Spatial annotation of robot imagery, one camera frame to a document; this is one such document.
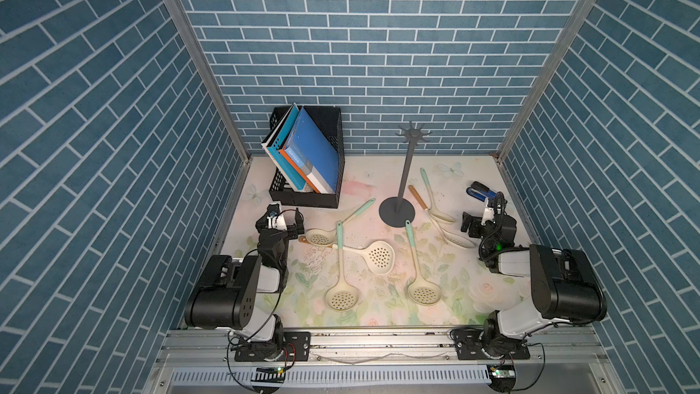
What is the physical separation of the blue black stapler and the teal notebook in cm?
67

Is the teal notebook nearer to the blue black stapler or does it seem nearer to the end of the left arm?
the end of the left arm

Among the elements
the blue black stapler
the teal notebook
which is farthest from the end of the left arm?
the blue black stapler

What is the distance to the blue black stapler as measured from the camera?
3.48 feet

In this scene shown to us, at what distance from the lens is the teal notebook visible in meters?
0.86
